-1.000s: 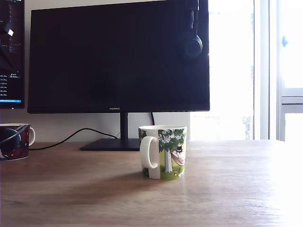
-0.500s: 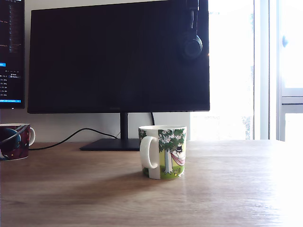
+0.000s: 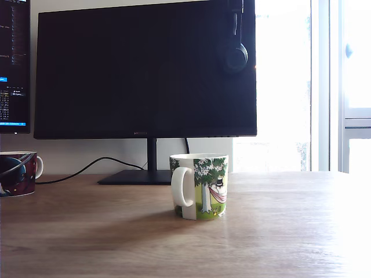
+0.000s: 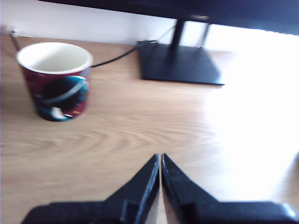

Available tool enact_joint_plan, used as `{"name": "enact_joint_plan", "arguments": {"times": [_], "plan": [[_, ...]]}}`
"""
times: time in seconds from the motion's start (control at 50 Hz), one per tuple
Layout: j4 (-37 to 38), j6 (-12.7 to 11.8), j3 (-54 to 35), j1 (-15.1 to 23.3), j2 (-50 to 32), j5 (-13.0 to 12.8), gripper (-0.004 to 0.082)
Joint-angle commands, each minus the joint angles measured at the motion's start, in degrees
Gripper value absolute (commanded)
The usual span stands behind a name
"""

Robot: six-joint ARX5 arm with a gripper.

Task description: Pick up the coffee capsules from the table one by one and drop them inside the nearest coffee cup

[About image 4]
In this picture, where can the dark red printed mug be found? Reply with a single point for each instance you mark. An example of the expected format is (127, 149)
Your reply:
(58, 98)

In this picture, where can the black monitor stand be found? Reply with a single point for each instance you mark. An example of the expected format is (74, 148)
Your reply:
(177, 63)

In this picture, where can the large black monitor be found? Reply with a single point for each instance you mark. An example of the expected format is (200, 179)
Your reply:
(163, 7)

